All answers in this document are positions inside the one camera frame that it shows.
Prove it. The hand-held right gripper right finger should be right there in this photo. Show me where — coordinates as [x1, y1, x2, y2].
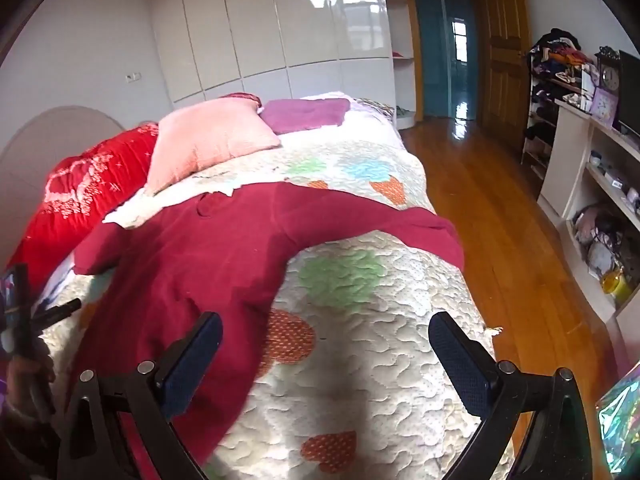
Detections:
[428, 311, 596, 480]

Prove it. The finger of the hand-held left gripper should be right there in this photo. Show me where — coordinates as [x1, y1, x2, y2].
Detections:
[31, 298, 82, 327]

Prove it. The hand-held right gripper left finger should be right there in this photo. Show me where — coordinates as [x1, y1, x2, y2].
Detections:
[57, 311, 224, 480]

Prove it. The dark red sweater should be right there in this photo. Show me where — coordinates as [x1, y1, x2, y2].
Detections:
[74, 181, 466, 480]

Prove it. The pile of clothes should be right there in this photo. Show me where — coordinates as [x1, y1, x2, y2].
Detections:
[529, 29, 598, 83]

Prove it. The person's left hand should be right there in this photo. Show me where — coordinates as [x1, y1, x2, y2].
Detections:
[6, 347, 57, 422]

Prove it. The heart print quilted bedspread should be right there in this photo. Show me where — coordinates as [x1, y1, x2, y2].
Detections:
[30, 91, 516, 480]

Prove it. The red floral quilt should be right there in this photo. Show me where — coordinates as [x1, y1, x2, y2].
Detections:
[5, 122, 161, 281]

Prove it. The iridescent foil bag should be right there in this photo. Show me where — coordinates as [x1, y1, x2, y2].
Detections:
[596, 360, 640, 476]

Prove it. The yellow container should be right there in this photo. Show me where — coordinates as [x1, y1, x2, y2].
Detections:
[602, 267, 632, 302]

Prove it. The white curved headboard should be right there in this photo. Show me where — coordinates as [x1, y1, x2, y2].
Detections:
[0, 106, 126, 261]

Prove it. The white shelf unit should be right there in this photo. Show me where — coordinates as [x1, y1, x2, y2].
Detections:
[537, 97, 640, 341]

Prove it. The pink pillow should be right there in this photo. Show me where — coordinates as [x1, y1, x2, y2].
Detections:
[145, 96, 282, 196]

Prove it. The shoe rack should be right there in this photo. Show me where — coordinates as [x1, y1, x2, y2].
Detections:
[520, 72, 586, 181]

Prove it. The purple folded cloth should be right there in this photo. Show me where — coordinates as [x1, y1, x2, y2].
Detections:
[259, 98, 351, 135]

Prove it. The purple clock box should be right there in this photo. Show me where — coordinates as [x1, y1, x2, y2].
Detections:
[590, 87, 621, 128]

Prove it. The wooden door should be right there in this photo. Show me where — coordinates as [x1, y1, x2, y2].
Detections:
[472, 0, 533, 153]

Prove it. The white corner shelf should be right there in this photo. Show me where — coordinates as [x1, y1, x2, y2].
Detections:
[382, 0, 418, 127]

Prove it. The black television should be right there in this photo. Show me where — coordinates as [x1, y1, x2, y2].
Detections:
[617, 50, 640, 138]

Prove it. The blue glass door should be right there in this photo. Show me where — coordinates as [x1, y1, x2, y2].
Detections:
[410, 0, 481, 121]

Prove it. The dark ornate clock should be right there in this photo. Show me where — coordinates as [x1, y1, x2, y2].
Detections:
[595, 46, 623, 93]

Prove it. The white glossy wardrobe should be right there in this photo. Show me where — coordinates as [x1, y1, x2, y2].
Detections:
[150, 0, 396, 106]

